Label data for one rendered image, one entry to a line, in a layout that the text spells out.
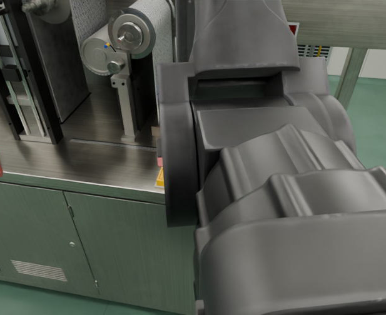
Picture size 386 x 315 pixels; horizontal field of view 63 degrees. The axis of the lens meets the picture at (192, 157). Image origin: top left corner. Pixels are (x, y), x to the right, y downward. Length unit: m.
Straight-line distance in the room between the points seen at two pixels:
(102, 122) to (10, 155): 0.33
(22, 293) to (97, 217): 0.90
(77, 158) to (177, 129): 0.95
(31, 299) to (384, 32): 1.94
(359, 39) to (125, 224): 1.06
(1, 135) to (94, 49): 0.48
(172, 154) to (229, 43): 0.07
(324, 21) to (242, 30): 1.12
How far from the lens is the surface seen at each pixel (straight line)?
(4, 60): 1.16
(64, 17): 1.11
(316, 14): 1.30
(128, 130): 1.14
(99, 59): 1.10
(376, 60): 4.03
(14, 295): 1.97
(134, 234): 1.16
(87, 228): 1.24
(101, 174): 1.02
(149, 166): 1.02
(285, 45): 0.20
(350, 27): 1.33
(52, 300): 1.88
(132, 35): 1.01
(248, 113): 0.15
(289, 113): 0.16
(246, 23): 0.20
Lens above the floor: 1.55
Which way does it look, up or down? 39 degrees down
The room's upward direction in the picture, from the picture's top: straight up
